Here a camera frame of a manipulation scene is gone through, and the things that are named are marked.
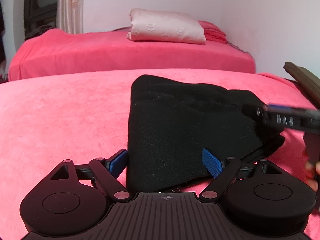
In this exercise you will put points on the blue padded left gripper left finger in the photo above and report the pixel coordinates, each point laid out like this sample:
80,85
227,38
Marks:
106,172

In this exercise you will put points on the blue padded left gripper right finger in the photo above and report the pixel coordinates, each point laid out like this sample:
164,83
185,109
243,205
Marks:
223,171

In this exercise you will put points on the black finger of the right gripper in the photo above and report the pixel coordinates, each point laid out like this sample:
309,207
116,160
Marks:
281,116

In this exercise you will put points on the black knit pants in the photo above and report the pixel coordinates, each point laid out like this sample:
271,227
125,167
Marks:
171,122

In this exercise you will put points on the person's right hand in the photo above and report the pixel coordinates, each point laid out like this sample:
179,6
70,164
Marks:
311,172

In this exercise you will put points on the brown wooden chair back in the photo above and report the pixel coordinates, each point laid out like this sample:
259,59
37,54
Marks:
307,81

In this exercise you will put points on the pink bed blanket near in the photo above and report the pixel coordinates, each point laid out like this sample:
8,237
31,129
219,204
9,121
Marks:
83,116

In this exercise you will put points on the folded pink blanket stack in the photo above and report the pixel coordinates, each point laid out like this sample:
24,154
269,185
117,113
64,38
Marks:
213,32

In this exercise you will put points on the pink covered far bed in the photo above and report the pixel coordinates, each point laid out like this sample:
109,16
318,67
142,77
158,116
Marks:
56,53

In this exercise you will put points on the pale pink folded quilt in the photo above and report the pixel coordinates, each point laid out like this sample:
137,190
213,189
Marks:
164,26

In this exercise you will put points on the pink patterned curtain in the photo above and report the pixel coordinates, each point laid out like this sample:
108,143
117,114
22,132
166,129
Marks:
70,16

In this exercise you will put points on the dark window frame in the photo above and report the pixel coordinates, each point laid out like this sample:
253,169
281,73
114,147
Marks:
39,17

